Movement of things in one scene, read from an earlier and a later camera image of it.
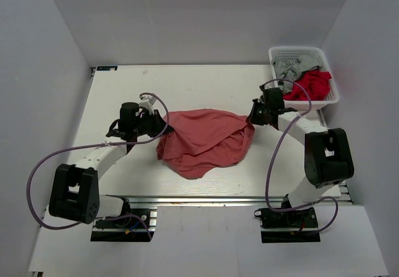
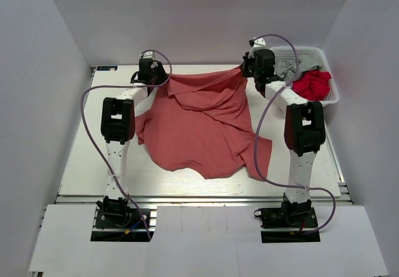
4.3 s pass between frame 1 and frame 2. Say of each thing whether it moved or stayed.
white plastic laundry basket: stayed
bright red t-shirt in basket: stayed
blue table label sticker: stayed
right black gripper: moved
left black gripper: moved
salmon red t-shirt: moved
